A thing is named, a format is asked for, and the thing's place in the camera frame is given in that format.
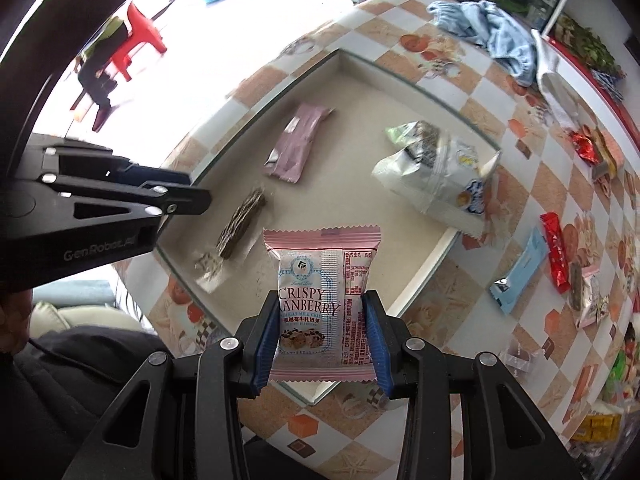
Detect light blue snack bar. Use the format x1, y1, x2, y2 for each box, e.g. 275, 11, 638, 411
488, 228, 549, 314

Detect clear bag brown snack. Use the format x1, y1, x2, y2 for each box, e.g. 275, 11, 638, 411
193, 186, 272, 294

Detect pink crispy cranberry packet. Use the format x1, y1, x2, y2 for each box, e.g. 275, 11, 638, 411
262, 226, 382, 382

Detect silver grey snack bar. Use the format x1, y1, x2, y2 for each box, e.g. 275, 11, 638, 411
570, 261, 584, 312

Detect red snack bar wrapper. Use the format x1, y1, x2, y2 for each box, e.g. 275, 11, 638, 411
540, 211, 570, 294

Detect pink snack bar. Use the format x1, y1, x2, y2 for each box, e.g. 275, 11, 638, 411
264, 103, 333, 184

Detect green white snack bag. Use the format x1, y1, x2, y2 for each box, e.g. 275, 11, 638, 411
372, 120, 501, 238

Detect person's right hand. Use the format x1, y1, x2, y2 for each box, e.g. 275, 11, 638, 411
0, 289, 34, 356

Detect yellow snack bag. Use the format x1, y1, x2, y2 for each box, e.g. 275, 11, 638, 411
570, 414, 622, 443

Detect red plastic stool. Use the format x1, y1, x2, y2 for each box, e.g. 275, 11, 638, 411
69, 1, 170, 111

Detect shallow green-rimmed cardboard tray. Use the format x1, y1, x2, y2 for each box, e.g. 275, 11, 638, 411
155, 48, 504, 408

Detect small red foil packet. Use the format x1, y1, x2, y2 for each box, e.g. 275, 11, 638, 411
570, 131, 600, 166

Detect white cloth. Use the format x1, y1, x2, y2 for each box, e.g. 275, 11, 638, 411
530, 29, 580, 131

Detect light blue cloth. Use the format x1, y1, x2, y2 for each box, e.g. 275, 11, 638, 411
426, 0, 537, 87

